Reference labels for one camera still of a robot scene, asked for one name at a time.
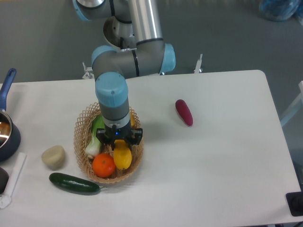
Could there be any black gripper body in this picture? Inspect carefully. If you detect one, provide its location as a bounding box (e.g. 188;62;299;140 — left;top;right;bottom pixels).
105;123;132;140

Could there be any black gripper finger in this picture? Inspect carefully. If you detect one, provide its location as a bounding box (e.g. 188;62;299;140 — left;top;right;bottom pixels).
96;128;116;150
126;128;143;150

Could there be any yellow mango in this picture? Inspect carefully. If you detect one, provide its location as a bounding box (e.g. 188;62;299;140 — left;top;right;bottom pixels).
113;140;132;170

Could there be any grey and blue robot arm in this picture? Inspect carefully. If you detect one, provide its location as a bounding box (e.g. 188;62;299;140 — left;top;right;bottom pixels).
73;0;176;148

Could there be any woven wicker basket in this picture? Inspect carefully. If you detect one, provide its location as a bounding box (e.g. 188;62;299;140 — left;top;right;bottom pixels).
74;102;144;184

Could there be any yellow bell pepper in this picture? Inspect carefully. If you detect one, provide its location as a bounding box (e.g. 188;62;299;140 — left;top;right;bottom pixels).
130;111;135;128

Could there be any green bok choy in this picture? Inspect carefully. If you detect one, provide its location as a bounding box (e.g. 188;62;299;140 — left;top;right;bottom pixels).
85;114;107;159

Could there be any orange fruit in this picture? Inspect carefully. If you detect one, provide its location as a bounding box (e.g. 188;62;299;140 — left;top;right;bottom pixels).
92;153;116;178

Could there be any purple sweet potato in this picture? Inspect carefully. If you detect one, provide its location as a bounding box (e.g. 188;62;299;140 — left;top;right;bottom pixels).
175;99;193;127

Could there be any beige potato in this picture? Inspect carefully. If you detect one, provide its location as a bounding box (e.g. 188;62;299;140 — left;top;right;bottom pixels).
41;145;65;170

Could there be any dark green cucumber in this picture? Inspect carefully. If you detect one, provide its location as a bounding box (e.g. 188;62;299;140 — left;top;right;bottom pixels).
49;172;106;195

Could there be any blue saucepan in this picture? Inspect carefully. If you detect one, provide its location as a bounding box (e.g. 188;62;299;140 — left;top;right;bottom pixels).
0;68;21;162

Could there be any dark round object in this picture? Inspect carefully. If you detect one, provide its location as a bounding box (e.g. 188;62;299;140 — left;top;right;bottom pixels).
0;167;9;194

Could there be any black device at edge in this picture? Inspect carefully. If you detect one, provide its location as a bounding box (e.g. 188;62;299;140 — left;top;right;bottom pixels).
285;192;303;217

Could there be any blue plastic bag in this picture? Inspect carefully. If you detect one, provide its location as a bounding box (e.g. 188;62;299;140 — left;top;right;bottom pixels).
258;0;303;22

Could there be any white frame at right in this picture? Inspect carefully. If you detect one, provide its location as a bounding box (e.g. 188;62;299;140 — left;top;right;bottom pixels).
280;81;303;127

